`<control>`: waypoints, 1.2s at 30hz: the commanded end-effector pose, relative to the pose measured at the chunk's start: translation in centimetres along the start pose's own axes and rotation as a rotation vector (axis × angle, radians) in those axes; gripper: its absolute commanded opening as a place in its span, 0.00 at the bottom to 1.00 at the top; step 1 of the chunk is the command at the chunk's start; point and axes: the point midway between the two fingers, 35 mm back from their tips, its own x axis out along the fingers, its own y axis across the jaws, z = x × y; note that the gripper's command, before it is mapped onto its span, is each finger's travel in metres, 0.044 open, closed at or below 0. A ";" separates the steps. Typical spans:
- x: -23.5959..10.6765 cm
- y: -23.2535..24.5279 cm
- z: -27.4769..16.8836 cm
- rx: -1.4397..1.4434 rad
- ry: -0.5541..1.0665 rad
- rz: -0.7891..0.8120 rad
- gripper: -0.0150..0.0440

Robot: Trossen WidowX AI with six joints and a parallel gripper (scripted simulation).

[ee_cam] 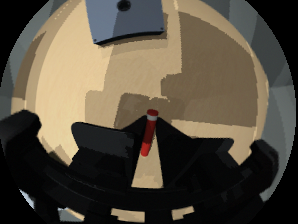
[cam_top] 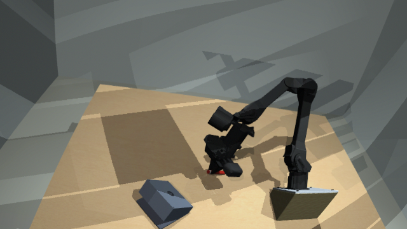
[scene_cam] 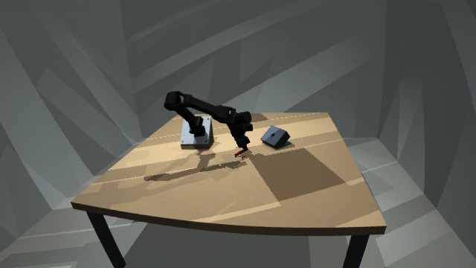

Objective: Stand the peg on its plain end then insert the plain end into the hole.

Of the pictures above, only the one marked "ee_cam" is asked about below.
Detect dark red peg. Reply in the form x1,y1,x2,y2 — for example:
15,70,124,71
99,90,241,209
141,109,160,157

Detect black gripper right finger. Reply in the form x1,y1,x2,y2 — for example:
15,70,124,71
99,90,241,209
154,117,234,188

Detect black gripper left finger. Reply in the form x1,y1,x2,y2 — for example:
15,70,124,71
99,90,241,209
71,116,148,186

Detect dark grey sloped panel with hole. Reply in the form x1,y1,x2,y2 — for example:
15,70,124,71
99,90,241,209
85,0,165,45

